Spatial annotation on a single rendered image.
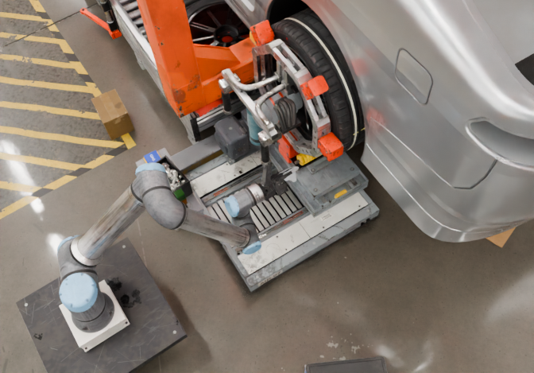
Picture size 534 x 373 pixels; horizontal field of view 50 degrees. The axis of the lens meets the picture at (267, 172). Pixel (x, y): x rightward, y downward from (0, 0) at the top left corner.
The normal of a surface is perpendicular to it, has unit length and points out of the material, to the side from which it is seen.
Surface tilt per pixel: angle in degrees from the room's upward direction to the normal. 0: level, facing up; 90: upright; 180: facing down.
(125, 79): 0
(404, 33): 80
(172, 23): 90
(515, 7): 22
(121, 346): 0
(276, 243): 0
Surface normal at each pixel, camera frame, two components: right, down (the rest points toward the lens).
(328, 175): -0.04, -0.52
